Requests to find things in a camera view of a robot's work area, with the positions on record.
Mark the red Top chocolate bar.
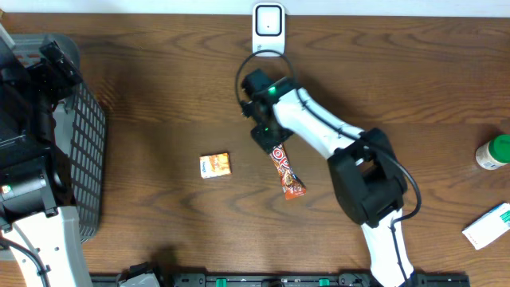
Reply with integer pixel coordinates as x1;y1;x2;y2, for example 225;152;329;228
269;143;306;200

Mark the small orange snack box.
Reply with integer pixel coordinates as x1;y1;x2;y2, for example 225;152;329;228
199;153;231;179

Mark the green lid jar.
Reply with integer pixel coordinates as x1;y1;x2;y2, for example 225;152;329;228
475;134;510;171

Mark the white green carton box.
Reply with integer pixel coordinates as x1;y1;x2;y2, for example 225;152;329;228
462;202;509;250

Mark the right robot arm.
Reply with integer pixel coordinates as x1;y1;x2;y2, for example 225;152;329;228
235;69;414;286

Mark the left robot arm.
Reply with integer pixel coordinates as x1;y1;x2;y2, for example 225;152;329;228
1;30;92;286

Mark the white barcode scanner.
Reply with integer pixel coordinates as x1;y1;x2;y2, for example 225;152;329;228
252;2;286;57

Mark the grey plastic basket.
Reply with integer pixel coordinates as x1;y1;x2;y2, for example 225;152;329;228
11;33;107;243

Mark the black mounting rail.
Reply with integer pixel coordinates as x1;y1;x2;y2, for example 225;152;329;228
91;272;471;287

